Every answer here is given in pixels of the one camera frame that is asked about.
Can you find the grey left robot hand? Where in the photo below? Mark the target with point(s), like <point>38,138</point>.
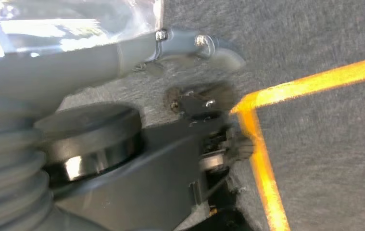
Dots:
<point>58,73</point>

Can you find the yellow floor tape square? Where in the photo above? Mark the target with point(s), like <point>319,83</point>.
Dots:
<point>258,153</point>

